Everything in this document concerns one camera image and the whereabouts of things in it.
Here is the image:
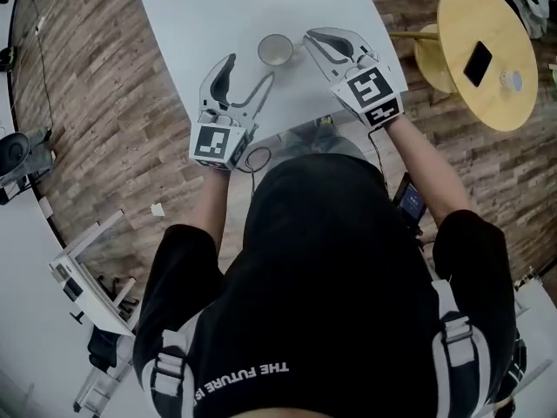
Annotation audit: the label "grey backpack shoulder strap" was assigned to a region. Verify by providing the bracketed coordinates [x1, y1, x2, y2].
[147, 327, 199, 418]
[429, 278, 495, 414]

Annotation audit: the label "person's black shirt torso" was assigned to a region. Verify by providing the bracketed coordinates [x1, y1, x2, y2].
[131, 152, 520, 418]

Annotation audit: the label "black jacket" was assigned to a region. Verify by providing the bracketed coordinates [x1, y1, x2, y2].
[85, 325, 119, 373]

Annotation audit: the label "grey step ladder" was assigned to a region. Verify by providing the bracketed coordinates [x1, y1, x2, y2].
[70, 361, 137, 414]

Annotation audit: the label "black smartphone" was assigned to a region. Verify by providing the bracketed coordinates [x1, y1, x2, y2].
[461, 39, 494, 89]

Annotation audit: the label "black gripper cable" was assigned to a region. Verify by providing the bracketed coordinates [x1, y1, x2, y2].
[366, 125, 390, 186]
[242, 143, 274, 202]

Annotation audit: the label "black box-shaped device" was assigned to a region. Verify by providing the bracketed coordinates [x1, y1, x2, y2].
[52, 262, 84, 303]

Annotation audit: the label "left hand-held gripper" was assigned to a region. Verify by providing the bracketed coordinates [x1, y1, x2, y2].
[189, 53, 277, 172]

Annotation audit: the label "small white cup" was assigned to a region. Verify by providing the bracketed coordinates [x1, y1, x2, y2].
[499, 69, 524, 92]

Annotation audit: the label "white rectangular table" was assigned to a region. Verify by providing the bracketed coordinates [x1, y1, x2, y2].
[131, 0, 411, 141]

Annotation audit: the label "person's left forearm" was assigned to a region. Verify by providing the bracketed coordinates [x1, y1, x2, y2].
[196, 162, 258, 276]

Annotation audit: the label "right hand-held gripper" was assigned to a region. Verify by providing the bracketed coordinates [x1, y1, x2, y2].
[303, 27, 404, 129]

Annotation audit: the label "white office desk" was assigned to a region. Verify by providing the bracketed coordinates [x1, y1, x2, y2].
[46, 208, 144, 338]

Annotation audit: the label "person's right forearm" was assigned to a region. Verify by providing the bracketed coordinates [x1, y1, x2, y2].
[384, 112, 474, 228]

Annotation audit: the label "white ceramic mug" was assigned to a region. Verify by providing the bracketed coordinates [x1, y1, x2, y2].
[257, 33, 302, 67]

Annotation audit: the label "yellow round wooden table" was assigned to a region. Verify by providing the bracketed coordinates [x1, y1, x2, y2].
[388, 0, 540, 133]

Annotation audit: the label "black hip-worn device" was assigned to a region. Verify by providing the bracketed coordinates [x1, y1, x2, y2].
[390, 171, 428, 231]

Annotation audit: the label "person's grey trousers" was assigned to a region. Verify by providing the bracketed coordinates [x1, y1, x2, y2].
[277, 118, 369, 161]

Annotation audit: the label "black helmet green marks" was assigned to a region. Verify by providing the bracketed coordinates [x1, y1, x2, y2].
[0, 44, 19, 72]

